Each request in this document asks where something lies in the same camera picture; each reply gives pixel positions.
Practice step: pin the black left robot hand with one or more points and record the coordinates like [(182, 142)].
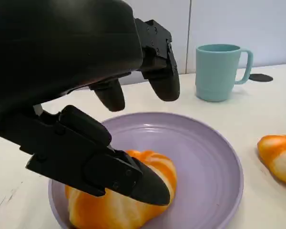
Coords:
[(50, 47)]

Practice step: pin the pale green mug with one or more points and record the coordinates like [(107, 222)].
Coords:
[(214, 76)]

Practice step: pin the orange and white bread roll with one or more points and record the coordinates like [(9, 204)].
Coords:
[(281, 157), (114, 212)]

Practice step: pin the lilac plate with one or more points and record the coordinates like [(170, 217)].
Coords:
[(200, 167)]

